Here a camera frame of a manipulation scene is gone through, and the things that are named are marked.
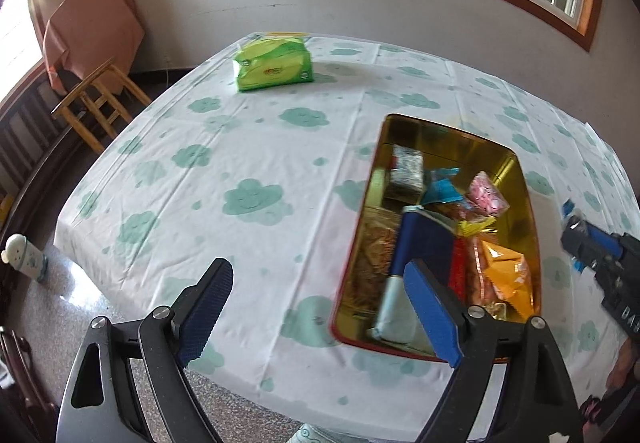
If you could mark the clear cracker bag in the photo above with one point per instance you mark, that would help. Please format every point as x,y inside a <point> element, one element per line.
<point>375,253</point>

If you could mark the pink patterned snack packet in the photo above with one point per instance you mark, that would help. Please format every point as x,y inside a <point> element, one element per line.
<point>485,193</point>

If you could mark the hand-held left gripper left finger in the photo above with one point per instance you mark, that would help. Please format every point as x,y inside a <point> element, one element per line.
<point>205,313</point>

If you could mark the white toy bottle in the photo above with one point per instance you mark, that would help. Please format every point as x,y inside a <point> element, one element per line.
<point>25,258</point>

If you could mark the blue snack packet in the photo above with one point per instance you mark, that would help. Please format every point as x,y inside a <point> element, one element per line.
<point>425,243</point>

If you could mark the clear fried stick packet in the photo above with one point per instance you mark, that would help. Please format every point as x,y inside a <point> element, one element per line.
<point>475,273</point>

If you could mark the grey candy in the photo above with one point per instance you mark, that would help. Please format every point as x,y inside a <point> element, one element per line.
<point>407,170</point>

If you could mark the dark wooden bench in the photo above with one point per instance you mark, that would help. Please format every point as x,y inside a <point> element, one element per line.
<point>25,133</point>

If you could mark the orange snack packet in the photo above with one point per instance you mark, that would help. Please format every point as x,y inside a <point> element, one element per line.
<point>505,273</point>

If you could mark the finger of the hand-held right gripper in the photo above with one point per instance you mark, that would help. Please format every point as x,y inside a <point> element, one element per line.
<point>582,250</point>
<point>597,233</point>

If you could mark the red tin box gold inside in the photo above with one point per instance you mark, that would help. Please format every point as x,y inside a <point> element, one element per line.
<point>450,143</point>

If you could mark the dark wooden chair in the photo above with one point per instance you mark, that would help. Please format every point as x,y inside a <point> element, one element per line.
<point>20,373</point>

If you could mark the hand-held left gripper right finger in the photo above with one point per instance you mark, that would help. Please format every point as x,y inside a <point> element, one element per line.
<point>432,318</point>

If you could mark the light wooden stool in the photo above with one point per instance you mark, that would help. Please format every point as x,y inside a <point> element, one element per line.
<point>100,88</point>

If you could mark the red snack packet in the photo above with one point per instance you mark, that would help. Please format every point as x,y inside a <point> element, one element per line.
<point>457,268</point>

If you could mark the dark candy blue wrapper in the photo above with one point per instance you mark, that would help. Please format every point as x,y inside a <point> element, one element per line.
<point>566,208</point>
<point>440,190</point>

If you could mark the cloud print tablecloth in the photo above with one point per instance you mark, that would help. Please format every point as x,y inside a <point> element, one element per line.
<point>250,138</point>

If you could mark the green snack packet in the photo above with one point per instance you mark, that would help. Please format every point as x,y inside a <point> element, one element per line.
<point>272,65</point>

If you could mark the person's right forearm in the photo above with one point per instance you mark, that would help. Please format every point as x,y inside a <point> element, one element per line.
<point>625,363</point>

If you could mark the yellow snack packet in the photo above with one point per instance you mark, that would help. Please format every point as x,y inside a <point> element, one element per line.
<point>475,225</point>

